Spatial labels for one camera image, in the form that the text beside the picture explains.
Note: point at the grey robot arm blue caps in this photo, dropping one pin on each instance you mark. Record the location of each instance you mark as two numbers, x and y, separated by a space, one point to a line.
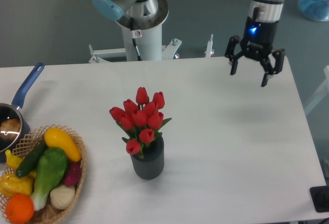
141 23

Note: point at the brown bread roll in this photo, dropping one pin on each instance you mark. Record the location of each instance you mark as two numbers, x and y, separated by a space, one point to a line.
10 129

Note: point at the purple red radish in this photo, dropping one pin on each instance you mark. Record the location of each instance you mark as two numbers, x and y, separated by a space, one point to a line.
73 174

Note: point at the dark grey ribbed vase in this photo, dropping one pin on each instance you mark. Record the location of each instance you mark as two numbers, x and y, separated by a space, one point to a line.
152 163

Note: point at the green bok choy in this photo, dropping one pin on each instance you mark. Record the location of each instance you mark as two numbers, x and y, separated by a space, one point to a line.
49 172

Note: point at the red tulip bouquet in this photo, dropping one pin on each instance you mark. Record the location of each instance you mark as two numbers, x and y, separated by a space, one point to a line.
141 120

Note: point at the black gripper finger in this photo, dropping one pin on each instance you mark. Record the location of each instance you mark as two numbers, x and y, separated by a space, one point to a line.
270 70
231 55

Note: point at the small yellow banana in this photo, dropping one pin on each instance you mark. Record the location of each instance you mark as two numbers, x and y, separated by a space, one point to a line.
12 160

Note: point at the yellow squash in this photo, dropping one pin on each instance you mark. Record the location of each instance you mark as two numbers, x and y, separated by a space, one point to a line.
55 137

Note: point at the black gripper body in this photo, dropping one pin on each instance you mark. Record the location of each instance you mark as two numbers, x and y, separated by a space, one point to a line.
258 39

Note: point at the orange fruit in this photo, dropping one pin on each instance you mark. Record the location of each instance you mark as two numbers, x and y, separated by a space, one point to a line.
19 209

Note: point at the woven wicker basket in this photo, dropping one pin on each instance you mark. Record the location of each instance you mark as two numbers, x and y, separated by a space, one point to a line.
49 214

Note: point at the yellow bumpy gourd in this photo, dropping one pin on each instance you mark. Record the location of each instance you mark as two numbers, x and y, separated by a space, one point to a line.
12 185

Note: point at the white frame at right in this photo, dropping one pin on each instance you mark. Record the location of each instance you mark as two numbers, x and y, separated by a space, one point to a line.
318 95

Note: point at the black device at edge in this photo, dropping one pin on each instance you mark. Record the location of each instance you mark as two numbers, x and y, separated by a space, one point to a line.
319 195

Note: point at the white garlic bulb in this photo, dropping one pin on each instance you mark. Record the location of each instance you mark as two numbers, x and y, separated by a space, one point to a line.
62 196

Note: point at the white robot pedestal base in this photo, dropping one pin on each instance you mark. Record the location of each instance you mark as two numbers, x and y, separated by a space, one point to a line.
139 45

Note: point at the dark green cucumber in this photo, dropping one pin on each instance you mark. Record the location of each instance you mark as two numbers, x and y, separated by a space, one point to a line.
30 162

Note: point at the blue handled saucepan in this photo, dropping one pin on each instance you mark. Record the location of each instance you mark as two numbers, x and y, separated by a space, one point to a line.
12 111

